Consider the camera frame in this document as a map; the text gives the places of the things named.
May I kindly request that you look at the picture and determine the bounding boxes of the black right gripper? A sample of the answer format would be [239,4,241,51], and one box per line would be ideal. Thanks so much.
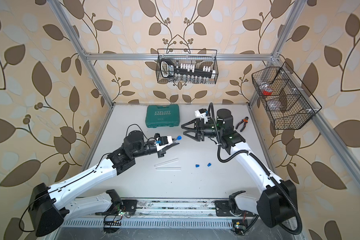
[183,118,224,142]

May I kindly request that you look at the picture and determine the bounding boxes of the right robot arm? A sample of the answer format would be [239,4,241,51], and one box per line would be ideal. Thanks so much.
[181,105,303,235]

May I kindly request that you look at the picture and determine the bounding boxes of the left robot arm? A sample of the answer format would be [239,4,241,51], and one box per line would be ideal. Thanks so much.
[27,131,181,237]

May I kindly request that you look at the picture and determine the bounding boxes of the green plastic tool case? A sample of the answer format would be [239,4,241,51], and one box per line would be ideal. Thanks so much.
[145,104,180,128]

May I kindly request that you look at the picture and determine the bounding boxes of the orange black pliers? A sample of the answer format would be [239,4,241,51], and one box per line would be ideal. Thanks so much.
[235,117,249,132]

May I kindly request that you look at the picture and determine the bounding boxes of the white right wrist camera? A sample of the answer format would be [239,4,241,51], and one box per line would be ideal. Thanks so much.
[195,109,210,124]

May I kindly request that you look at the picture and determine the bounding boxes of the black corrugated cable conduit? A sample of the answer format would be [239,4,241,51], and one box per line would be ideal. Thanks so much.
[207,102,303,236]

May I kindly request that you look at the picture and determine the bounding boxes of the black socket holder rail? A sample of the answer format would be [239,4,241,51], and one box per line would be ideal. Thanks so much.
[156,58,219,79]

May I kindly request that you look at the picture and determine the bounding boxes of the black wire basket back wall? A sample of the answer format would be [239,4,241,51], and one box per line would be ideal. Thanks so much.
[154,48,219,85]

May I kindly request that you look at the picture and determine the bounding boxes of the black wire basket wall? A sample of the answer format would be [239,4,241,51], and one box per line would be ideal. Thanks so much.
[252,62,322,130]
[154,48,219,85]

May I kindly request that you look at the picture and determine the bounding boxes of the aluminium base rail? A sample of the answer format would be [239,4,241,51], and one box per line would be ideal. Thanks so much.
[62,198,255,230]

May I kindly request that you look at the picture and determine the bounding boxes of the black wire basket right wall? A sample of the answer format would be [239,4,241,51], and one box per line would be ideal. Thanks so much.
[252,62,322,130]

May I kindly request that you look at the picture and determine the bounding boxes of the aluminium frame post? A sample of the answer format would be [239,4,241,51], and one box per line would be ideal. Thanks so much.
[47,0,114,108]

